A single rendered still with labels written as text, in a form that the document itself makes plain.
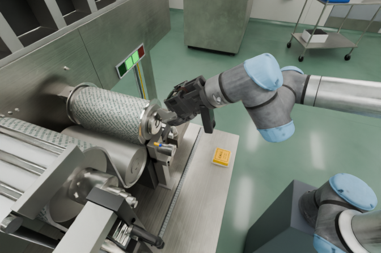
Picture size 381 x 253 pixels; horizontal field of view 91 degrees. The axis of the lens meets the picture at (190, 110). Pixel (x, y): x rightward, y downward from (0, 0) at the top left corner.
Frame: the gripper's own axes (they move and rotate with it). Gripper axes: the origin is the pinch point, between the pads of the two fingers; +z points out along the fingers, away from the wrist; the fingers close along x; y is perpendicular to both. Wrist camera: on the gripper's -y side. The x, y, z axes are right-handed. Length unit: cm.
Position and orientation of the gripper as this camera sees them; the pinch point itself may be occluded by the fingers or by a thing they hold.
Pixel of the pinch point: (165, 119)
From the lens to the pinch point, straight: 60.2
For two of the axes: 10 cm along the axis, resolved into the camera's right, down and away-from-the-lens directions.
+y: -6.1, -6.9, -4.0
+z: -7.2, 2.7, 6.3
